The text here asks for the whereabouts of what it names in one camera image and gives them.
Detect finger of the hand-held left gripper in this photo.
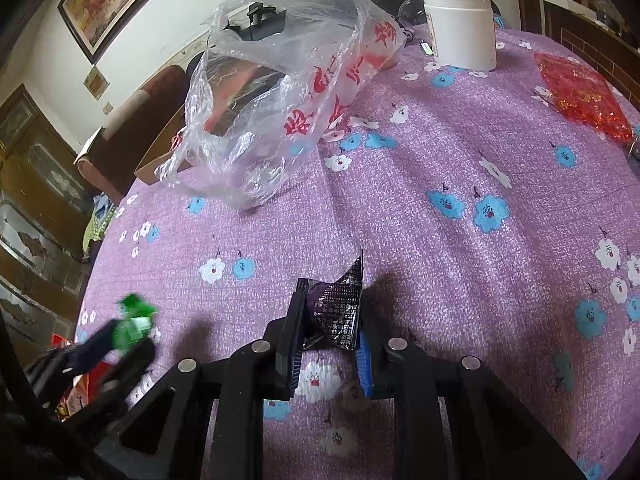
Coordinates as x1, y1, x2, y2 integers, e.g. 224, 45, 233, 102
62, 337, 157, 432
25, 317, 127, 393

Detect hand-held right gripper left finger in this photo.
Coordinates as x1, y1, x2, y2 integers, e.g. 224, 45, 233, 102
100, 277, 313, 480

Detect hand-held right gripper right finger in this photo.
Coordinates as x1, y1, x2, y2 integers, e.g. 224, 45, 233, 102
355, 285, 586, 480

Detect green candy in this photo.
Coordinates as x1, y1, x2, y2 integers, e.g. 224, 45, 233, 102
114, 294, 161, 352

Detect dark purple snack packet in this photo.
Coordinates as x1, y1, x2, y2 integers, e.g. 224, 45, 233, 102
297, 247, 366, 352

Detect green floral cloth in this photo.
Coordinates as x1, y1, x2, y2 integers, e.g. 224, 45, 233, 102
80, 192, 119, 262

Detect purple floral tablecloth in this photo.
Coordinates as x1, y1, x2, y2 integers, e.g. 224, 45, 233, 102
75, 25, 640, 480

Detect wooden door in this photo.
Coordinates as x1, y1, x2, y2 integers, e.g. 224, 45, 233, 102
0, 82, 102, 361

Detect brown cardboard box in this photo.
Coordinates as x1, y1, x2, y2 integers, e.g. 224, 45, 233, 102
134, 55, 282, 189

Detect brown armchair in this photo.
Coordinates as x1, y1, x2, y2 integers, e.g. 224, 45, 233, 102
74, 64, 194, 207

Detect clear plastic bag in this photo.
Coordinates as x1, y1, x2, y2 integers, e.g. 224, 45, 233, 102
155, 0, 407, 212

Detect black device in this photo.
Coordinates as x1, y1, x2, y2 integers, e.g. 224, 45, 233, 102
225, 2, 289, 42

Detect red patterned mesh bag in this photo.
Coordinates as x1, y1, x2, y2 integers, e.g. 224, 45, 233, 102
532, 52, 636, 144

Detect white plastic jar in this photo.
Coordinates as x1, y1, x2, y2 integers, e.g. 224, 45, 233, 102
421, 0, 499, 72

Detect wooden sideboard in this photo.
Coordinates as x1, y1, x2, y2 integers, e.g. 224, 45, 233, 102
510, 0, 640, 92

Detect small gold wall plaque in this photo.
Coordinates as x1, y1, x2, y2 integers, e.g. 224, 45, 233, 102
82, 66, 109, 99

